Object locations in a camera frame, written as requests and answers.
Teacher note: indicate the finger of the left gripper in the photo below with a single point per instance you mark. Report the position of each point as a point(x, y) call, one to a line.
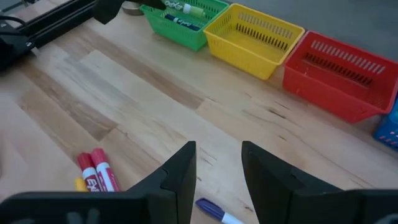
point(154, 3)
point(107, 11)

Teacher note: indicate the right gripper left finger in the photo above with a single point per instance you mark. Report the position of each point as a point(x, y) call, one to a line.
point(149, 205)

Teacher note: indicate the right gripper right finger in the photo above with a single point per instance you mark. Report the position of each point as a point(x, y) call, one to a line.
point(295, 205)

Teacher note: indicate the blue Expo marker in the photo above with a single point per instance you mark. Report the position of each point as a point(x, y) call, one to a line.
point(183, 22)

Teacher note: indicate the light green Expo marker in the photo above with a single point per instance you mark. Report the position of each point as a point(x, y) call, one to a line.
point(194, 11)

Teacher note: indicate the pink Expo marker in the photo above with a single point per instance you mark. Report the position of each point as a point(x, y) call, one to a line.
point(105, 174)

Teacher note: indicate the purple fine-tip marker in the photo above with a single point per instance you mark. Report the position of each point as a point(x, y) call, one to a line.
point(211, 208)

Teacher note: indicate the red Expo marker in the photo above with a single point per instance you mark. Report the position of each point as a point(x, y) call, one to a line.
point(90, 177)

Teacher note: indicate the yellow fine-tip marker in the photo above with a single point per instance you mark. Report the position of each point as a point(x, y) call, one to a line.
point(81, 185)

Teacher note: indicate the green plastic basket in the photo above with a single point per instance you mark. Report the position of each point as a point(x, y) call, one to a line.
point(180, 39)

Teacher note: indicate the red plastic basket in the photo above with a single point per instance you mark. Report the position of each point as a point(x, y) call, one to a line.
point(326, 99)

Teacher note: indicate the yellow plastic basket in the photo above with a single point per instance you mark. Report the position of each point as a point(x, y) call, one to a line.
point(248, 62)

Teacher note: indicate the blue plastic basket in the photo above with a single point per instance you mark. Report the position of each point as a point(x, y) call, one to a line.
point(388, 133)

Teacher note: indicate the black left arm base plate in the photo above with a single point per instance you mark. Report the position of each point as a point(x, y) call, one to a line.
point(12, 46)

